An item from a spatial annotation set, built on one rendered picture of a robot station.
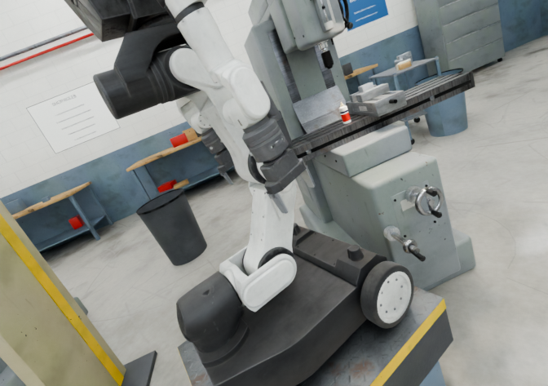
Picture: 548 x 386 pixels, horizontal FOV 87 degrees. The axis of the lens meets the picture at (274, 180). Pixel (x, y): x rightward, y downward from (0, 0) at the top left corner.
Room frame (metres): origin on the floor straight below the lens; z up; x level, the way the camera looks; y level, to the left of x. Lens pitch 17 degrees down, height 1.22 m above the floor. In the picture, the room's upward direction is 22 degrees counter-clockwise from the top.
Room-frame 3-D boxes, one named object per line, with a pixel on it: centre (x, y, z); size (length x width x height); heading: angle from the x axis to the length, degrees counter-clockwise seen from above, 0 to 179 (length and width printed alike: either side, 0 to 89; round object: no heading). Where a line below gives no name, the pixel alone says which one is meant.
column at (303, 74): (2.12, -0.42, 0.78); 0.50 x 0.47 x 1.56; 5
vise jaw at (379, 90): (1.46, -0.63, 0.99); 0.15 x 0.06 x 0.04; 93
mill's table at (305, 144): (1.51, -0.52, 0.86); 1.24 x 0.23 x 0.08; 95
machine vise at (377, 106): (1.49, -0.63, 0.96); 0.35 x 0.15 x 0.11; 3
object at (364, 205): (1.48, -0.48, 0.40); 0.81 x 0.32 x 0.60; 5
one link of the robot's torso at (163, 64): (0.87, 0.13, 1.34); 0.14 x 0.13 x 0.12; 26
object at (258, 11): (2.00, -0.43, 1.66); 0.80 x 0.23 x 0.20; 5
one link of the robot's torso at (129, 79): (0.85, 0.18, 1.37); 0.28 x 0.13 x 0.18; 116
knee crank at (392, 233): (0.96, -0.38, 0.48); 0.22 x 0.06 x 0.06; 5
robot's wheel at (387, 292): (0.74, -0.20, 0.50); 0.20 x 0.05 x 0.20; 116
